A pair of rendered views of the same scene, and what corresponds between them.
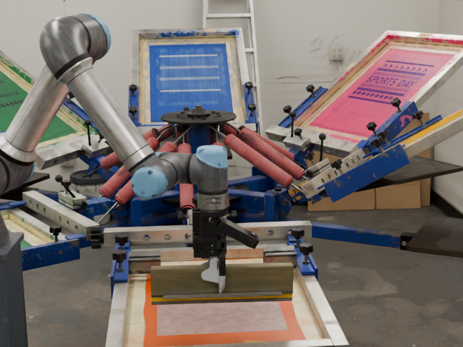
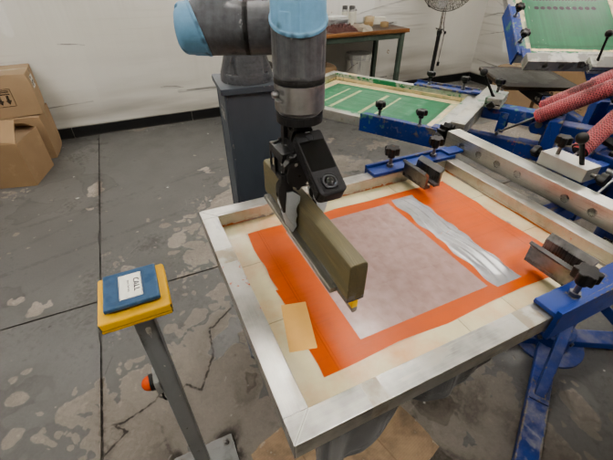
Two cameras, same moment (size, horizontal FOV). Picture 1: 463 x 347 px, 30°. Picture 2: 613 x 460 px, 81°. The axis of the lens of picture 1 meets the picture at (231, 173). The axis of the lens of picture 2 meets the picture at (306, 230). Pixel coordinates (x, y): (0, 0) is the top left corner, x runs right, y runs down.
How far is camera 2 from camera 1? 1.96 m
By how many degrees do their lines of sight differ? 66
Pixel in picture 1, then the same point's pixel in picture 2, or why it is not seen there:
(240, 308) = (396, 273)
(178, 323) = not seen: hidden behind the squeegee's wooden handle
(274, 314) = (400, 310)
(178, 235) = (507, 168)
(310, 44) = not seen: outside the picture
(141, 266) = (411, 173)
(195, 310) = (365, 238)
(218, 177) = (277, 52)
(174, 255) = (480, 184)
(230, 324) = not seen: hidden behind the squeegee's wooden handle
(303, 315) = (421, 345)
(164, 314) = (340, 222)
